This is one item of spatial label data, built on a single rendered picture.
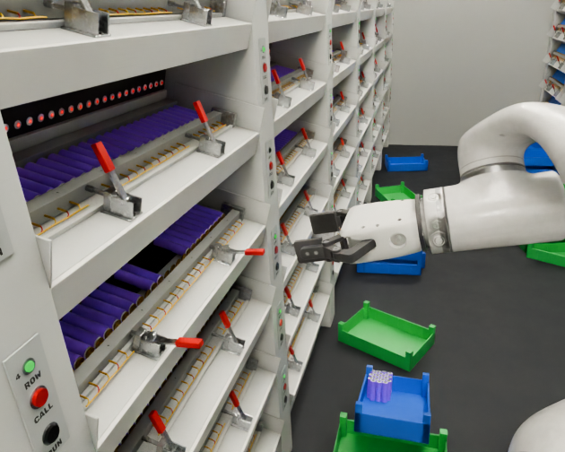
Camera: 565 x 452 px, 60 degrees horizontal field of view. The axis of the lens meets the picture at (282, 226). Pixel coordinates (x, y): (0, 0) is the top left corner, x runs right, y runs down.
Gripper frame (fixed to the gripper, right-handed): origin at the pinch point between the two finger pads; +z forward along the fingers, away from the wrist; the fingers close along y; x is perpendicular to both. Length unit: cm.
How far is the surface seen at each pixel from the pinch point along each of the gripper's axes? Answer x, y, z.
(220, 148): 12.8, 11.3, 15.1
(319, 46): 22, 100, 15
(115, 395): -7.6, -23.0, 21.2
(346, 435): -85, 47, 20
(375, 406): -82, 56, 12
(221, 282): -8.6, 5.5, 19.4
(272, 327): -35, 30, 25
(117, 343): -4.1, -17.6, 23.0
